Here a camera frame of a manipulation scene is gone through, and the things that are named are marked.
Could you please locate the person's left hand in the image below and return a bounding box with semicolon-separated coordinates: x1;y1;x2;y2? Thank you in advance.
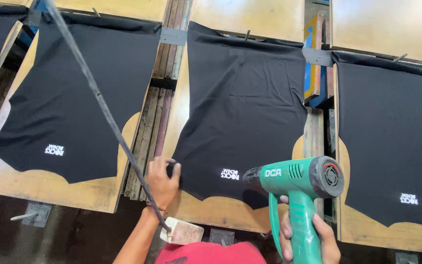
147;156;182;211

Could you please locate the black power cable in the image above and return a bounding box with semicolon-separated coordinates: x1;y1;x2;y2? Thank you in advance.
44;0;173;234

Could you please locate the white plug block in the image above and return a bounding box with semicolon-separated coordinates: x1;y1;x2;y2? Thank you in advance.
160;217;205;245

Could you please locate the blue metal bar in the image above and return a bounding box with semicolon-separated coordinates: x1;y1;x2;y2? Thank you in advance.
15;0;49;50

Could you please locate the blue yellow screen frame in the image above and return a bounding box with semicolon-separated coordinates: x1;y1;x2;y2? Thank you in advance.
303;13;335;109

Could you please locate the grey metal floor bracket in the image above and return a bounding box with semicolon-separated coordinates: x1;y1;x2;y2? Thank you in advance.
21;202;53;228
395;251;419;264
209;228;236;246

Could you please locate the red shirt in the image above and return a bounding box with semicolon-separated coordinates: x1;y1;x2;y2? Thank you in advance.
154;241;269;264

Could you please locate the wooden plank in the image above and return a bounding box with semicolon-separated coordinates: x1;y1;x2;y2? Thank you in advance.
302;107;325;219

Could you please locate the green heat gun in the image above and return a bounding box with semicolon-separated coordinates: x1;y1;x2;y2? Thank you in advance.
243;156;345;264

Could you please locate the black fabric panel white print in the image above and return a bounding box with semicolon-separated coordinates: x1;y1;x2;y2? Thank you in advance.
331;51;422;234
0;12;162;184
167;21;308;210

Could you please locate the person's right hand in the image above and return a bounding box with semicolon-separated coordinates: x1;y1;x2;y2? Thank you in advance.
279;195;342;264

